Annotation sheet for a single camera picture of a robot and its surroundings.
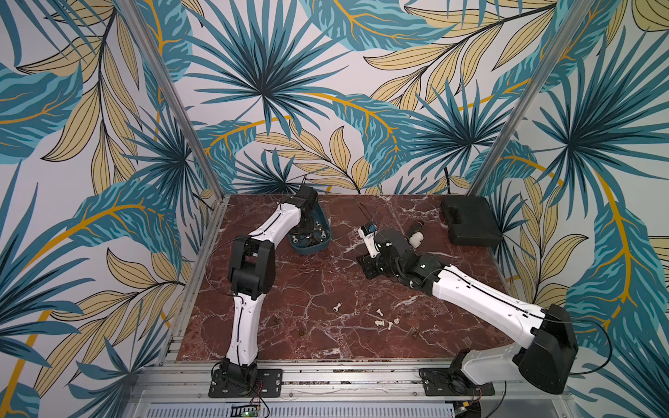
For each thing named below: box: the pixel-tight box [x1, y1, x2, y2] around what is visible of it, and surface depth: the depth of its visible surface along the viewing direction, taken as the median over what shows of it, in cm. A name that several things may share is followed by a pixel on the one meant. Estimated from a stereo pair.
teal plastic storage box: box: [288, 197, 332, 255], surface depth 105 cm
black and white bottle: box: [405, 220, 425, 250], surface depth 105 cm
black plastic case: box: [440, 195, 504, 248], surface depth 107 cm
